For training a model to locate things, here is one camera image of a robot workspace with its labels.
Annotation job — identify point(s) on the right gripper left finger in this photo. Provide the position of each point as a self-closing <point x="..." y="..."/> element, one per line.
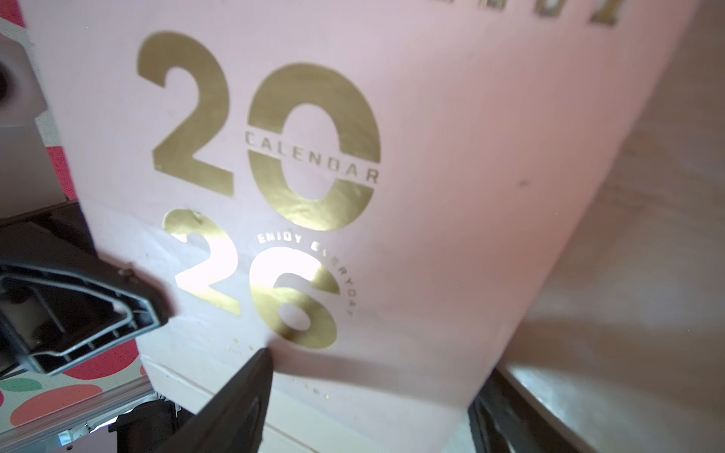
<point x="233" y="421"/>

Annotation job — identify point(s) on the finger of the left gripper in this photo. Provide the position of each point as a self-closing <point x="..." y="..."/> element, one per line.
<point x="62" y="306"/>

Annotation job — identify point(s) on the pink calendar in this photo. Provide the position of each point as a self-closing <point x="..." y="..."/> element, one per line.
<point x="374" y="190"/>

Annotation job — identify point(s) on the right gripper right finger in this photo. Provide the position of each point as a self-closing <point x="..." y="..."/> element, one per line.
<point x="505" y="417"/>

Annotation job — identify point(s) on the left aluminium frame post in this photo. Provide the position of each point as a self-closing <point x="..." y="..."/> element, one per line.
<point x="79" y="414"/>

